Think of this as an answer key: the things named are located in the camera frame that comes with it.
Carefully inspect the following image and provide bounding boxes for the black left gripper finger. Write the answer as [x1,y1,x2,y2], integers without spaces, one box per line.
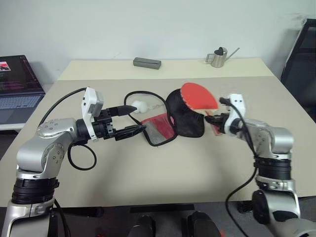
[110,105,138,118]
[114,124,147,142]

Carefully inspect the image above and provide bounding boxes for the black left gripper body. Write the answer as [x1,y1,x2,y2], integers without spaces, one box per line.
[92,108,117,142]

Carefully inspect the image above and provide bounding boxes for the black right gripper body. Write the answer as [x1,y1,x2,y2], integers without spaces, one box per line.
[214,112,232,133]

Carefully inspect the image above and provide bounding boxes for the white fluffy pom-pom pull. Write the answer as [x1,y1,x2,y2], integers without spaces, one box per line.
[132,99,149,114]

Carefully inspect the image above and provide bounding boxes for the red and black paddle case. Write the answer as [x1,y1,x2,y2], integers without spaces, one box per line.
[140,88,207,148]

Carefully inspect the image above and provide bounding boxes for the red table tennis paddle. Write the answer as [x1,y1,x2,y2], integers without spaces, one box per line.
[181,82,224,136]

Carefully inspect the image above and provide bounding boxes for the gray rectangular box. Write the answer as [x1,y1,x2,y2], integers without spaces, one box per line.
[133,57,162,71]

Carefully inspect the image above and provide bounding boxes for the small metal watering can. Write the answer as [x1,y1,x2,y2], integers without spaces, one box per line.
[205,46,241,68]

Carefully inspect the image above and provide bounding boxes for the black flat bar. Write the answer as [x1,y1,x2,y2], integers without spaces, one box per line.
[129,204,195,214]

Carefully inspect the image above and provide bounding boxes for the white side table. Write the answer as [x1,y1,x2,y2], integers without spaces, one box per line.
[0,122,25,131]

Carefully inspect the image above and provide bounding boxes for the black chair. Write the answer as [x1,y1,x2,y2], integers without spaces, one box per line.
[280,18,316,119]

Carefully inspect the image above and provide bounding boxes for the dark rounded shape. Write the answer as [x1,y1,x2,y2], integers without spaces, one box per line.
[127,214,157,237]
[185,211,221,237]

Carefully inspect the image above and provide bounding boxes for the open laptop computer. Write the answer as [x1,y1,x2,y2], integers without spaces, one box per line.
[0,54,46,124]

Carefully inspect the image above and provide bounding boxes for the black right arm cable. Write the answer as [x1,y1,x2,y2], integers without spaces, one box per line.
[219,97,259,237]

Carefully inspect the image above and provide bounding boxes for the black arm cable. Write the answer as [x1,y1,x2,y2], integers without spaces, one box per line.
[219,97,259,237]
[39,88,97,171]

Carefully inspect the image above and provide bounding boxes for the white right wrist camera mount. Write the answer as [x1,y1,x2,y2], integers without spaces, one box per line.
[223,93,248,137]

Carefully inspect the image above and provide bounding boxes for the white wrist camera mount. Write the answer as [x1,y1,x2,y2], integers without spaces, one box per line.
[80,86,106,142]
[223,93,248,137]

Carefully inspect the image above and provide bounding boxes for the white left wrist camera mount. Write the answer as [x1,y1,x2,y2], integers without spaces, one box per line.
[80,86,106,142]

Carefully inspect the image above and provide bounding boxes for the black case cord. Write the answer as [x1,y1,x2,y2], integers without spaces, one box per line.
[123,91,171,125]

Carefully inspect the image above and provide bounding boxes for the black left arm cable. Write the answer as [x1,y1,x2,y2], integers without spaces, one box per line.
[39,88,97,171]

